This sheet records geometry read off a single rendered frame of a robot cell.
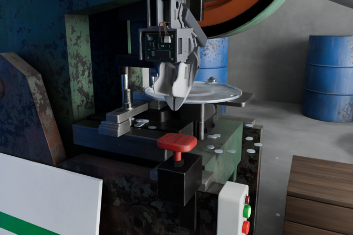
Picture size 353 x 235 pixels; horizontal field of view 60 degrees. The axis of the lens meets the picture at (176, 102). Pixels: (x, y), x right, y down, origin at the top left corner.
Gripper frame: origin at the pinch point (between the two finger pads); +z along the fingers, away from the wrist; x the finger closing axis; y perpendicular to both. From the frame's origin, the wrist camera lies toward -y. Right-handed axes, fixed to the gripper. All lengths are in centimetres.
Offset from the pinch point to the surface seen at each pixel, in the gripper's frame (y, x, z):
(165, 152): -10.7, -8.1, 15.9
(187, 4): -38.3, -14.4, -20.6
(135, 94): -25.6, -25.8, 6.0
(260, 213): -99, 3, 83
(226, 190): -7.9, 8.4, 20.5
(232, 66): -363, -86, 39
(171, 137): -0.3, -1.2, 7.3
